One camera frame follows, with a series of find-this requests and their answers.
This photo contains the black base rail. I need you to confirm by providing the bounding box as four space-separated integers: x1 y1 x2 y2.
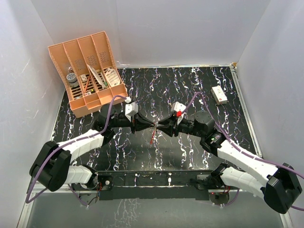
72 170 236 200

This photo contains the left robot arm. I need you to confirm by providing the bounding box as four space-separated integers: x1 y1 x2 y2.
29 103 154 192

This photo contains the small white card box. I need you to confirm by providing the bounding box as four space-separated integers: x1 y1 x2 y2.
80 74 87 83

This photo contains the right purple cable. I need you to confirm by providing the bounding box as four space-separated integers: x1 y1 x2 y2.
180 92 304 211

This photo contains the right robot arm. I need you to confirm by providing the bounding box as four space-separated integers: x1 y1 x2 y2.
157 111 302 214

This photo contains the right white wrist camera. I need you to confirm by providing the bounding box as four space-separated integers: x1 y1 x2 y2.
171 102 186 119

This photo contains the white blister pack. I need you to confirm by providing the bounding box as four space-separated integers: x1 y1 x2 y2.
105 68 121 87

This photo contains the small white cardboard box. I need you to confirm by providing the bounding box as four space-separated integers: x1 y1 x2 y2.
211 85 228 105

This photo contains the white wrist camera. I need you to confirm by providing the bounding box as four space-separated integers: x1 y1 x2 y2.
171 102 186 119
125 102 138 122

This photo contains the white paper packet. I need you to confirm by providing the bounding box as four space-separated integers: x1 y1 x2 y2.
87 64 106 89

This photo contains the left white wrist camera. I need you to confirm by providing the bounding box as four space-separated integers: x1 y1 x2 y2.
125 102 138 122

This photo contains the round grey tin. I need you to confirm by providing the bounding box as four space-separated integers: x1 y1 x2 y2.
66 73 79 87

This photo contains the orange plastic desk organizer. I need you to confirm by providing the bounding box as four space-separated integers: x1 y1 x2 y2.
48 31 128 118

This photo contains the orange pencil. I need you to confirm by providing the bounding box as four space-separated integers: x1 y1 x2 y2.
84 75 91 94

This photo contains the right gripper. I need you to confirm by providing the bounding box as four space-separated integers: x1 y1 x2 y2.
157 114 205 138

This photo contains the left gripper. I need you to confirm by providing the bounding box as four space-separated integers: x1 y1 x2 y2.
109 110 154 134

